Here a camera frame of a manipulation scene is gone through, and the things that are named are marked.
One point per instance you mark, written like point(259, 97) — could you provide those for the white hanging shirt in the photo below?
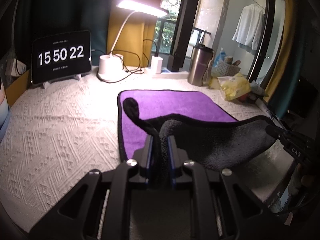
point(249, 28)

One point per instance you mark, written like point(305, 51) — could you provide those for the cardboard box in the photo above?
point(17, 88)

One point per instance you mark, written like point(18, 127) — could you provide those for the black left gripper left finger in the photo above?
point(143, 156)

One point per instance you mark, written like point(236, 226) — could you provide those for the yellow plastic bag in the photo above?
point(233, 87)

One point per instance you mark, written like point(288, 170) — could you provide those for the white textured table cloth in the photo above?
point(56, 135)

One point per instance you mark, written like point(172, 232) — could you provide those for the tablet stand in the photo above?
point(46, 84)

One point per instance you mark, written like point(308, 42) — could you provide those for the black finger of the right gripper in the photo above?
point(296, 144)

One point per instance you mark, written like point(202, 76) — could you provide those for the tablet showing clock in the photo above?
point(60, 56)

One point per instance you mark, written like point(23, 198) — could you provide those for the white power adapter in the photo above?
point(156, 64)

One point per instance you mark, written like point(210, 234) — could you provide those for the white desk lamp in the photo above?
point(112, 68)

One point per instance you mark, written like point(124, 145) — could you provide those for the stainless steel thermos bottle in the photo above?
point(201, 65)

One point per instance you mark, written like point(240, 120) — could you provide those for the purple and grey towel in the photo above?
point(208, 134)

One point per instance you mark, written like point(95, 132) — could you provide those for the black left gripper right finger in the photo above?
point(176, 159)

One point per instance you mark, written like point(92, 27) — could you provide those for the white woven basket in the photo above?
point(225, 69)

